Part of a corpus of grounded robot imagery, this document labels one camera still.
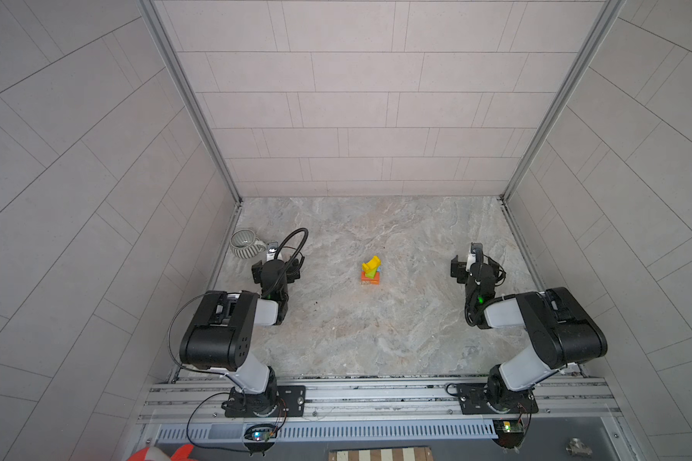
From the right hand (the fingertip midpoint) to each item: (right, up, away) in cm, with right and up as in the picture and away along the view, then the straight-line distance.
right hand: (470, 254), depth 93 cm
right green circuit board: (-1, -40, -26) cm, 47 cm away
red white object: (-81, -38, -33) cm, 95 cm away
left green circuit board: (-59, -39, -29) cm, 76 cm away
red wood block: (-35, -8, -3) cm, 36 cm away
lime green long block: (-33, -6, -4) cm, 34 cm away
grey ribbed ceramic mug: (-75, +3, +1) cm, 75 cm away
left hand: (-62, +1, 0) cm, 62 cm away
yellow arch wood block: (-33, -3, -3) cm, 33 cm away
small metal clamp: (+13, -40, -29) cm, 51 cm away
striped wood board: (-24, -41, -30) cm, 56 cm away
